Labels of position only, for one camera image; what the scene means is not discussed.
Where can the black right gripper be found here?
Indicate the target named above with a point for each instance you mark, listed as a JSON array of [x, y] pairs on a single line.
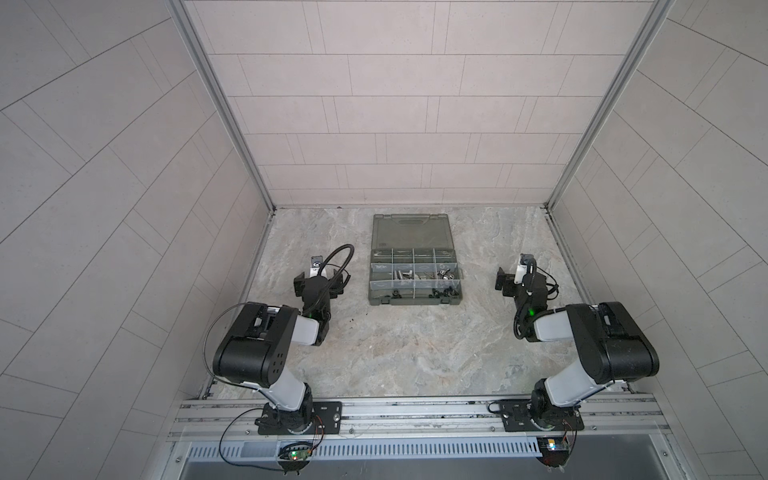
[[510, 280]]

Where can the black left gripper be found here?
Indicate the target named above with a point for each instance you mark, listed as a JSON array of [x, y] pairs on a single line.
[[333, 286]]

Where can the silver wing nuts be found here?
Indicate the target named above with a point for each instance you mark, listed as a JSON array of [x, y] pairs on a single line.
[[445, 274]]

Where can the grey compartment organizer box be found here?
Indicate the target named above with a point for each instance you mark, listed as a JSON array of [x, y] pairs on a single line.
[[422, 243]]

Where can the black wing nut pair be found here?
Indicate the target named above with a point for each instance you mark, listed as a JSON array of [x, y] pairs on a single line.
[[449, 292]]

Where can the silver spacer cluster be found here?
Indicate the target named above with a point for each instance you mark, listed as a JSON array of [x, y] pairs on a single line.
[[404, 275]]

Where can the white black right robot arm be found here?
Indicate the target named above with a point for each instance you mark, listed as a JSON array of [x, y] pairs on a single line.
[[610, 346]]

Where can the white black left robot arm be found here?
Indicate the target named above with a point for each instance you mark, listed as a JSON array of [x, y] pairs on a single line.
[[253, 354]]

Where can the left green circuit board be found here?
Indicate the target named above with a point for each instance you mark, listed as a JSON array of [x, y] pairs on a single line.
[[296, 452]]

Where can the right circuit board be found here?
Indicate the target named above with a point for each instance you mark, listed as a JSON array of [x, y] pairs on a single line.
[[555, 452]]

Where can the white vent grille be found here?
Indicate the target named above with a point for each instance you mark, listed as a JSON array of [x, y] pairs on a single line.
[[372, 449]]

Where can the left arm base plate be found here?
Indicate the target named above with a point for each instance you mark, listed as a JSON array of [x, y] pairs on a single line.
[[320, 417]]

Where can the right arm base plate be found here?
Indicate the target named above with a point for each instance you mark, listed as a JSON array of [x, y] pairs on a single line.
[[525, 415]]

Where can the aluminium front rail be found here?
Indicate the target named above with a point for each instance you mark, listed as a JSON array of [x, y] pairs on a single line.
[[410, 417]]

